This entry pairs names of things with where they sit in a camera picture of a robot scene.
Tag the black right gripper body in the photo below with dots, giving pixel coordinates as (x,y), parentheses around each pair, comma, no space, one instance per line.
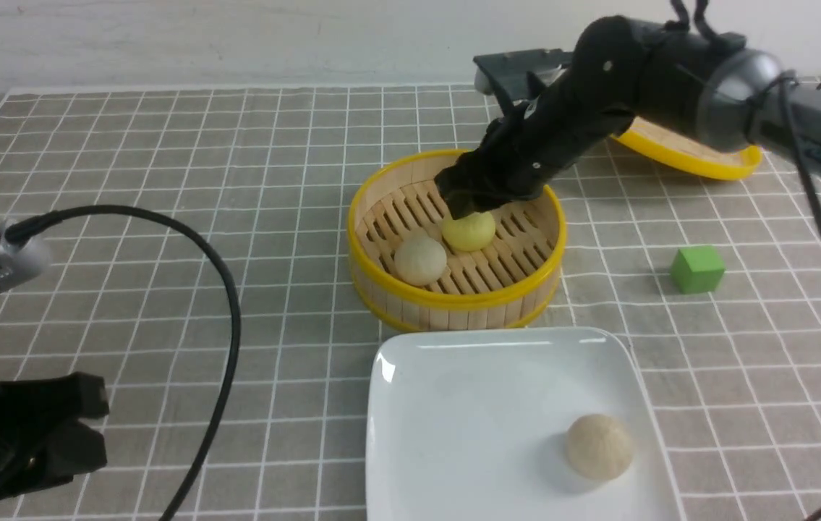
(521,153)

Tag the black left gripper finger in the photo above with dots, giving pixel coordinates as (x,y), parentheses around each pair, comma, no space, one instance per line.
(72,450)
(79,395)

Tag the yellow steamed bun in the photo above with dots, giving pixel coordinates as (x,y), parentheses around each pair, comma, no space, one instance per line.
(471,233)

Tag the white steamed bun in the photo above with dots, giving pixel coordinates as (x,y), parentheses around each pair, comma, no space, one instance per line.
(420,260)
(599,448)

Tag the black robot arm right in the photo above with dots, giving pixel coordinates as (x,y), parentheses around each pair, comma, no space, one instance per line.
(711,88)

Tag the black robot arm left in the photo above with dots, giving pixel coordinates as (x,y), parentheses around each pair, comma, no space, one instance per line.
(44,440)

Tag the white square plate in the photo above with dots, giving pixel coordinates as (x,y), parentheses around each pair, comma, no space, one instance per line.
(471,425)

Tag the yellow rimmed bamboo steamer basket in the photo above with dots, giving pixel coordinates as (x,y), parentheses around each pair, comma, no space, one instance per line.
(506,285)

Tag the yellow rimmed steamer lid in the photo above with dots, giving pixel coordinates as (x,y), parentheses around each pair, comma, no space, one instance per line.
(682,153)

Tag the grey checkered tablecloth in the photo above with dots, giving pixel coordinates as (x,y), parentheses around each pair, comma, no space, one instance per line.
(267,175)

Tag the green cube block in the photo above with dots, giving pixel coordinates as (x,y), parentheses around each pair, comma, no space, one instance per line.
(697,269)

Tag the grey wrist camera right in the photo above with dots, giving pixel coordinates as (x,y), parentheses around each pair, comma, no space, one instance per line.
(516,76)

